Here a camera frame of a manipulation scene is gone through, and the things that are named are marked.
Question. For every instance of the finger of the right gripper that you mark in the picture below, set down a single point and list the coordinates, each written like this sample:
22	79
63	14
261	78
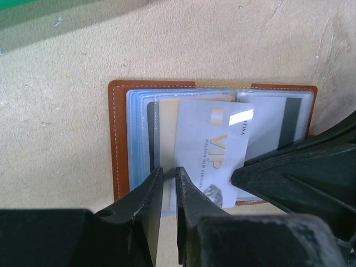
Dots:
319	181
344	127

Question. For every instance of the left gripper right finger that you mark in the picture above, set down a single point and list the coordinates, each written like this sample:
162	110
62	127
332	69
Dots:
209	236

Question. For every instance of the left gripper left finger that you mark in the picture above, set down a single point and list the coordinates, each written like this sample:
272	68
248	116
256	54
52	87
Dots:
122	234

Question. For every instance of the silver VIP card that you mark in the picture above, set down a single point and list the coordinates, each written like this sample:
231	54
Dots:
211	142

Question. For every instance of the brown leather card holder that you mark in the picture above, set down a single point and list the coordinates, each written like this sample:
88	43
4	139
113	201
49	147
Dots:
134	126

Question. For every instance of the green plastic bin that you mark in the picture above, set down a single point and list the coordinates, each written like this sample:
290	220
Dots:
32	10

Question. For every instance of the white stripe card in sleeve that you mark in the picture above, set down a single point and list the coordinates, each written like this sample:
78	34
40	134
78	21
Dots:
277	122

